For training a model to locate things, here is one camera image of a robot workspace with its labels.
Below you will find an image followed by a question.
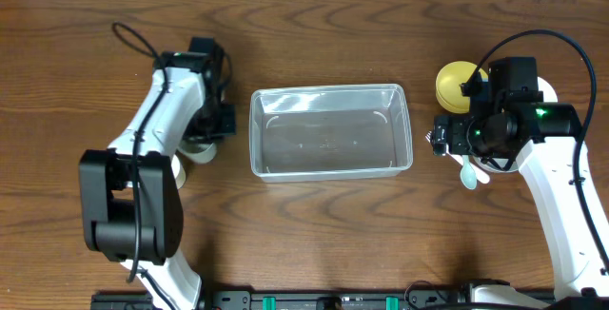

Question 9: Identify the grey plastic bowl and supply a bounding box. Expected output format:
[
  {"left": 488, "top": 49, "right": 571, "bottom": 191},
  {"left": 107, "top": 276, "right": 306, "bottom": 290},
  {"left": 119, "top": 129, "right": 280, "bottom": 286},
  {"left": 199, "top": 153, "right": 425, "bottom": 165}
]
[{"left": 474, "top": 157, "right": 519, "bottom": 173}]

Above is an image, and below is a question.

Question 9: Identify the white plastic bowl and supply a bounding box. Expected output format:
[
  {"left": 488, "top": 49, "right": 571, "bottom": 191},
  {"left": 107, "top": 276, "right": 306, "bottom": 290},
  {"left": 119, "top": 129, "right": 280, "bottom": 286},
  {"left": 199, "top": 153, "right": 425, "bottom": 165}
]
[{"left": 538, "top": 77, "right": 559, "bottom": 103}]

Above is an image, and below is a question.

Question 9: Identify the grey plastic cup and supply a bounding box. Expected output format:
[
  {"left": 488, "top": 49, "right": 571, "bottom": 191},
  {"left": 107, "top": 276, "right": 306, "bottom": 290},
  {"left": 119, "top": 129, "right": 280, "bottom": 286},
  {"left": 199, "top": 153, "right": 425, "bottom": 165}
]
[{"left": 178, "top": 141, "right": 217, "bottom": 165}]

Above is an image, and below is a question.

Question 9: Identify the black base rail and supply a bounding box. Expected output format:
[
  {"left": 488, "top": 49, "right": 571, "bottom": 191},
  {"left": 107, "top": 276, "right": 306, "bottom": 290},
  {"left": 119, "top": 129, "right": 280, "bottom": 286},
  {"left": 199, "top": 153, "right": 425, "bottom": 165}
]
[{"left": 89, "top": 286, "right": 570, "bottom": 310}]

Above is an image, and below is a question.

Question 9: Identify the pink plastic fork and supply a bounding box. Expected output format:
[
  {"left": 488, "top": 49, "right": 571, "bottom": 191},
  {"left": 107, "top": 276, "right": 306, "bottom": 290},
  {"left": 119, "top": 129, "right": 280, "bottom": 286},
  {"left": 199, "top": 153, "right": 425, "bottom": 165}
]
[{"left": 450, "top": 154, "right": 490, "bottom": 184}]

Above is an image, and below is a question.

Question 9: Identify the yellow plastic bowl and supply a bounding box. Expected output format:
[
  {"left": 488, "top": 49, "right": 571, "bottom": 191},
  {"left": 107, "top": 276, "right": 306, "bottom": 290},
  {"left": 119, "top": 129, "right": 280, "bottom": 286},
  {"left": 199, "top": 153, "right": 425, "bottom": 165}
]
[{"left": 435, "top": 61, "right": 476, "bottom": 114}]

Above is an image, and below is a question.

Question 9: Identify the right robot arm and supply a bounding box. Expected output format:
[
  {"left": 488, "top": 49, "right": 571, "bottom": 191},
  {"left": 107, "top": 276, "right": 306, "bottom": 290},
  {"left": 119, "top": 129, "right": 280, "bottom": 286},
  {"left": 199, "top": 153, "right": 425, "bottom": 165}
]
[{"left": 430, "top": 102, "right": 608, "bottom": 308}]

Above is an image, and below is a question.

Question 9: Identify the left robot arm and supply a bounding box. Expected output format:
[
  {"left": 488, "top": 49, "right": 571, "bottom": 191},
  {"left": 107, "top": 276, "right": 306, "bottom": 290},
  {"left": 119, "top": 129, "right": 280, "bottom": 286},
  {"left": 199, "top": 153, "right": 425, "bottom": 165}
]
[{"left": 79, "top": 46, "right": 236, "bottom": 309}]

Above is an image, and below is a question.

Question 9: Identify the clear plastic container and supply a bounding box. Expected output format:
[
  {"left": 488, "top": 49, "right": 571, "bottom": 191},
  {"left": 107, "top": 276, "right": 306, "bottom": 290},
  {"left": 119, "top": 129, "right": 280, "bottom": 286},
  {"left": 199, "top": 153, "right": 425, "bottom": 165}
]
[{"left": 248, "top": 84, "right": 414, "bottom": 183}]

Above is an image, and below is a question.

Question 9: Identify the white plastic cup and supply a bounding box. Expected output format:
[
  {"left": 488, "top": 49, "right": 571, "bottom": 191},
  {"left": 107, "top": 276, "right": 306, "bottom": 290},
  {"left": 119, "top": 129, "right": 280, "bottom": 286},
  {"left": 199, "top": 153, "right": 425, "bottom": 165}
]
[{"left": 171, "top": 155, "right": 187, "bottom": 189}]

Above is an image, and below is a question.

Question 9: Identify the mint green plastic spoon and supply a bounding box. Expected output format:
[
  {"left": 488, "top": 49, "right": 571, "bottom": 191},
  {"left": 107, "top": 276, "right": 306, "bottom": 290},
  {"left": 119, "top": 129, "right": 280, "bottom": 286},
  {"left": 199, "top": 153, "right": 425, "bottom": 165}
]
[{"left": 460, "top": 155, "right": 478, "bottom": 190}]

